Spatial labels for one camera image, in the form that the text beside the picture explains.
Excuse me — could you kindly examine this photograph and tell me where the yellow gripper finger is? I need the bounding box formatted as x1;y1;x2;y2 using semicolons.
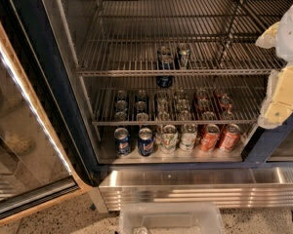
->
255;22;279;49
258;63;293;129

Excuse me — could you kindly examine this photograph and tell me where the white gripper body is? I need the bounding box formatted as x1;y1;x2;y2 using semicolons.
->
275;4;293;62

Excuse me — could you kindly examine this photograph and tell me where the blue pepsi can shelf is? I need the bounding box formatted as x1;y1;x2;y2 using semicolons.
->
156;55;173;88

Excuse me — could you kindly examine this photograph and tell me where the red coke can bottom right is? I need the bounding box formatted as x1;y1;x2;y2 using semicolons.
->
219;124;240;152

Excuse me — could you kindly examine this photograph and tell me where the red coke can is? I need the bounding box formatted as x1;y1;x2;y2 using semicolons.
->
219;124;240;152
199;124;220;152

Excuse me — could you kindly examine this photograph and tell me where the blue pepsi can rear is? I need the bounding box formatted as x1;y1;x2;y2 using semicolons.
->
157;46;171;58

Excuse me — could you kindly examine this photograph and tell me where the blue pepsi can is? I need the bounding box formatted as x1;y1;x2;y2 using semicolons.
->
157;46;171;58
138;128;153;157
114;128;131;156

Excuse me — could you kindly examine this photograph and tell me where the steel fridge base grille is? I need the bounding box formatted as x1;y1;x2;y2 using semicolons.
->
100;168;293;211

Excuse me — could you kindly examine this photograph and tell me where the blue pepsi can bottom left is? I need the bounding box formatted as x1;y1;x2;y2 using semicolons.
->
114;128;131;156

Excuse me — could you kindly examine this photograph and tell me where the glass fridge door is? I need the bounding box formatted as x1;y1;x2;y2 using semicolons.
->
0;21;90;226

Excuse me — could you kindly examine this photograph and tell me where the clear plastic bin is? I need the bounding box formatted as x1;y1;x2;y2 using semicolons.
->
119;203;225;234

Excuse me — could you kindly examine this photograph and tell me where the middle wire shelf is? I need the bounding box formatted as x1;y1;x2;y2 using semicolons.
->
77;0;293;77

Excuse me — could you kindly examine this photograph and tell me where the wire shelf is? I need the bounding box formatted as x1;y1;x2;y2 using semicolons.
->
77;0;293;77
92;75;266;126

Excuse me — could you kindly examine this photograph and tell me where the lower wire shelf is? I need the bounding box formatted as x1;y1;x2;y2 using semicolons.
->
92;75;266;126

